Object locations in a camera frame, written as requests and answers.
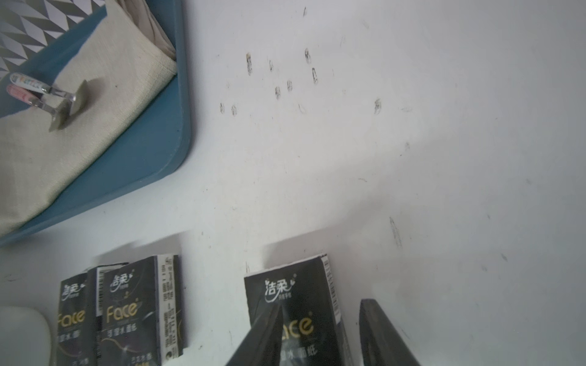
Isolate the beige folded cloth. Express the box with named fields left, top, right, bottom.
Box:
left=1, top=1, right=177, bottom=234

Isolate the pink handled spoon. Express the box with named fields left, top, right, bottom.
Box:
left=6, top=84, right=70, bottom=132

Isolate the white handled spoon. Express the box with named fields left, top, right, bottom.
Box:
left=7, top=73, right=89, bottom=115

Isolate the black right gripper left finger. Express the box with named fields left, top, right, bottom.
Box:
left=226, top=303, right=284, bottom=366

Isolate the teal plastic tray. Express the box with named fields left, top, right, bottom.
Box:
left=1, top=1, right=192, bottom=246

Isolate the black tissue pack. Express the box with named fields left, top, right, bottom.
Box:
left=244, top=254, right=353, bottom=365
left=99, top=254, right=185, bottom=365
left=56, top=262, right=126, bottom=365

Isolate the white plastic storage box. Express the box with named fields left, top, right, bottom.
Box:
left=1, top=306, right=51, bottom=366

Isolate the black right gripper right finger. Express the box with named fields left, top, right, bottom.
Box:
left=359, top=299, right=421, bottom=366

